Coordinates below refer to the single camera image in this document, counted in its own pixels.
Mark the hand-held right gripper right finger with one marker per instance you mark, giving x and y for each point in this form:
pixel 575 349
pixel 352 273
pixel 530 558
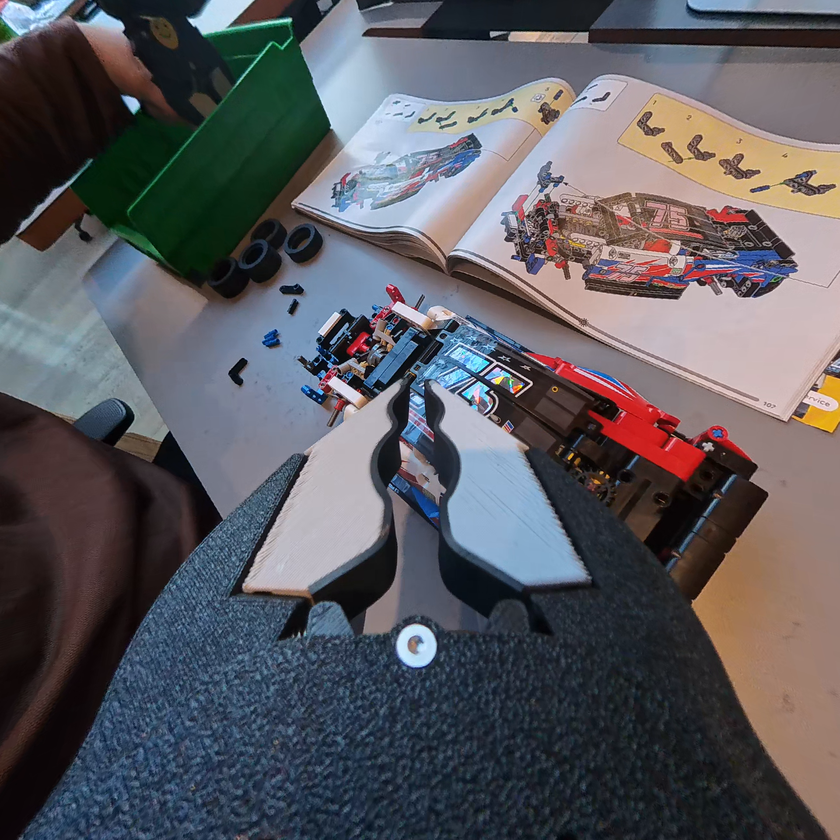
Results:
pixel 512 518

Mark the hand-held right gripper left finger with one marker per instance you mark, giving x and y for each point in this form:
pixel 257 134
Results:
pixel 315 525

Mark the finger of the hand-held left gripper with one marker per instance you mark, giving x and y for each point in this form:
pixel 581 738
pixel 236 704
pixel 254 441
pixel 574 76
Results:
pixel 222 80
pixel 197 106

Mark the green plastic bin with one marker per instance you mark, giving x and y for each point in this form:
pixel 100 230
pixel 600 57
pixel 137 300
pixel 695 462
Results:
pixel 216 197

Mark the brick model race car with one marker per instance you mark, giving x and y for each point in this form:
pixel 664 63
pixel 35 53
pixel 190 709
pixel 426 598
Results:
pixel 577 420

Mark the grey desk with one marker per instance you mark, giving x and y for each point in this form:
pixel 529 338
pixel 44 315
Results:
pixel 197 341

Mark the person's left hand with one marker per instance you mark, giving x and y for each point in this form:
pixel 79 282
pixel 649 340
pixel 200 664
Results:
pixel 128 72

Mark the person's black trousers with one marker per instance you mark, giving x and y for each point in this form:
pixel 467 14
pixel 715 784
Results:
pixel 190 479

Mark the black rubber tyre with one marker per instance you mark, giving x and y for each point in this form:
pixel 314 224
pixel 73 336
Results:
pixel 275 226
pixel 262 269
pixel 226 285
pixel 312 253

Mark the black chair armrest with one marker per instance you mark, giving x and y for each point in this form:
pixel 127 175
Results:
pixel 105 420

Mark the open instruction booklet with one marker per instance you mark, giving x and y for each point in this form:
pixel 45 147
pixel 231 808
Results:
pixel 656 315

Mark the yellow black leaflet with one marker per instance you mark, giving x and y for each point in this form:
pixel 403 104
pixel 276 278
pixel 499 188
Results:
pixel 817 400

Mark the silver monitor stand base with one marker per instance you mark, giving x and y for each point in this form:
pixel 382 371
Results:
pixel 761 5

